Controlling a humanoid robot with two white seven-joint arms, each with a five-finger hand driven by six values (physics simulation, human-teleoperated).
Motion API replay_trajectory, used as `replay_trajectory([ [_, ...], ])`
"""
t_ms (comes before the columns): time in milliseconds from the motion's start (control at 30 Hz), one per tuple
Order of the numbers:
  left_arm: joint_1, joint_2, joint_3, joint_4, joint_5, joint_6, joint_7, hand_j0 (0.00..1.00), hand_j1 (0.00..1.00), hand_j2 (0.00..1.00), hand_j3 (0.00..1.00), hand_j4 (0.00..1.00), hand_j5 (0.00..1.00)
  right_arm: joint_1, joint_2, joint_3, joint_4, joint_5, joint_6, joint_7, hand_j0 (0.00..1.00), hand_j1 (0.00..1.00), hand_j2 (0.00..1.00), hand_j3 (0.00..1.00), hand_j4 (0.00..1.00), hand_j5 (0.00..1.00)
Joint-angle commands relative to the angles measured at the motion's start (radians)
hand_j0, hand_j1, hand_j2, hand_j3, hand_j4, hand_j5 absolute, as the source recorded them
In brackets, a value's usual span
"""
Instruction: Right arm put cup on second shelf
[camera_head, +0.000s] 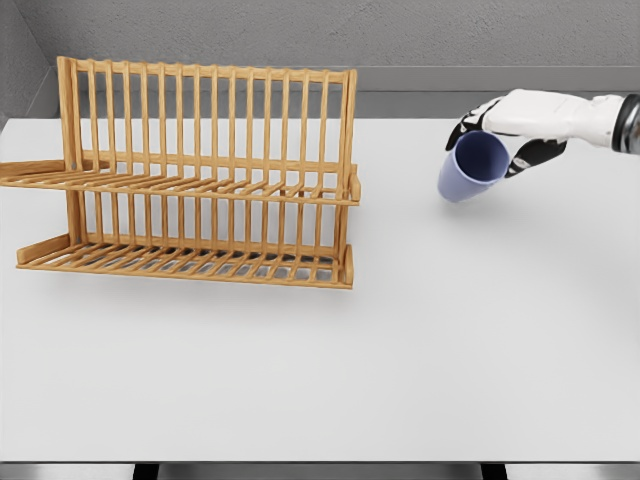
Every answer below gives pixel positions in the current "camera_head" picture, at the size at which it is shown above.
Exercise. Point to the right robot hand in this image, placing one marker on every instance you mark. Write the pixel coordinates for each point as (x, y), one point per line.
(530, 112)

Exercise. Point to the blue plastic cup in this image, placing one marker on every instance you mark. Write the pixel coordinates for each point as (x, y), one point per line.
(472, 167)

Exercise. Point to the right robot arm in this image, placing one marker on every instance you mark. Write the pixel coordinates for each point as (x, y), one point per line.
(607, 120)

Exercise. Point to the wooden two-tier dish rack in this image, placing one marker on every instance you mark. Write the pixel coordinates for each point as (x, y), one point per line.
(200, 175)

